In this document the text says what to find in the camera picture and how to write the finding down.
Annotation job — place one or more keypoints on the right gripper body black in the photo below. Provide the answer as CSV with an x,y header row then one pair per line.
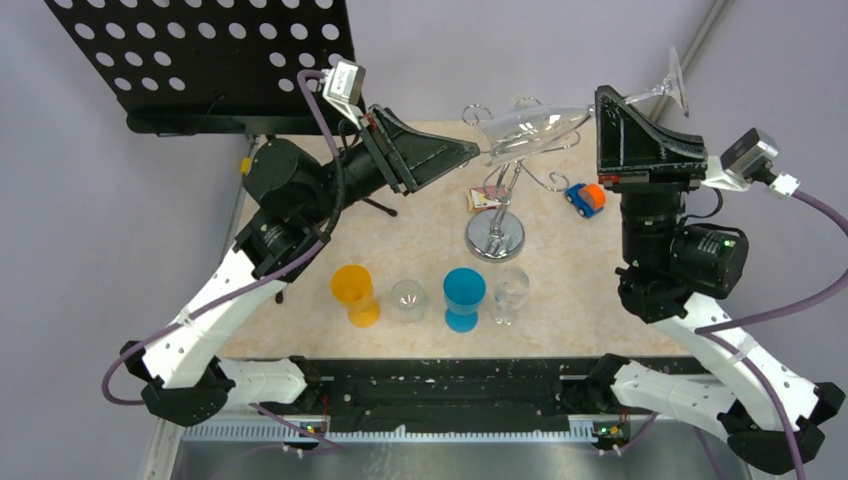
x,y
672,178

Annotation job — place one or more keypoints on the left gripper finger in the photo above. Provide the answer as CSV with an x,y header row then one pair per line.
x,y
422,163
415,146

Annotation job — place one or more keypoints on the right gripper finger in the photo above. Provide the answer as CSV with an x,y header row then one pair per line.
x,y
621,135
662,146

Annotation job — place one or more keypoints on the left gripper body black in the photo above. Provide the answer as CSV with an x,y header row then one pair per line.
x,y
383,152

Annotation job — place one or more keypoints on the clear wine glass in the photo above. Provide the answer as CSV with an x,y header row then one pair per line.
x,y
409,301
530,130
511,294
525,102

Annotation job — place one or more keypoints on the blue wine glass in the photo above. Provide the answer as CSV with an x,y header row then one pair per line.
x,y
464,290

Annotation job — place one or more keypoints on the clear wine glass front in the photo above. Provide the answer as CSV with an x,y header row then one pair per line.
x,y
409,301

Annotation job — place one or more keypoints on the orange wine glass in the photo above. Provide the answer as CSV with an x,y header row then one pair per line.
x,y
352,287

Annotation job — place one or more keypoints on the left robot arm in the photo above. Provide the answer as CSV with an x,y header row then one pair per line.
x,y
300,202

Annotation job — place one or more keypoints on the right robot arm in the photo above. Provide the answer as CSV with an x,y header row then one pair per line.
x,y
676,273

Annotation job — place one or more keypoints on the blue and orange toy car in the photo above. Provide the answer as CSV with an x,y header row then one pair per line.
x,y
587,199

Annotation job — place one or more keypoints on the small red white box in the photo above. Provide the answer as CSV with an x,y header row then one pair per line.
x,y
486,198

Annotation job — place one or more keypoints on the yellow clip left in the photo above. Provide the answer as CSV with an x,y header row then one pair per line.
x,y
245,166

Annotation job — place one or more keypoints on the aluminium corner profile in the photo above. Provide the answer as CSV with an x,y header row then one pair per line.
x,y
681,62

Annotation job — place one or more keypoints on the black perforated music stand desk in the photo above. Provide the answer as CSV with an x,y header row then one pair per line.
x,y
180,68

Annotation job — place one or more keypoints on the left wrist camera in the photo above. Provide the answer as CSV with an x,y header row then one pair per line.
x,y
342,89

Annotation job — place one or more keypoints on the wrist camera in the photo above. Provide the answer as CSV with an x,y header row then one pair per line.
x,y
749,160
342,89

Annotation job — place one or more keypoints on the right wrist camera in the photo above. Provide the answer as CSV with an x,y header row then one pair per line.
x,y
749,160

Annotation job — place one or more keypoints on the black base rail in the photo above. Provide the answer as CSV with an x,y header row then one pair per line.
x,y
441,396

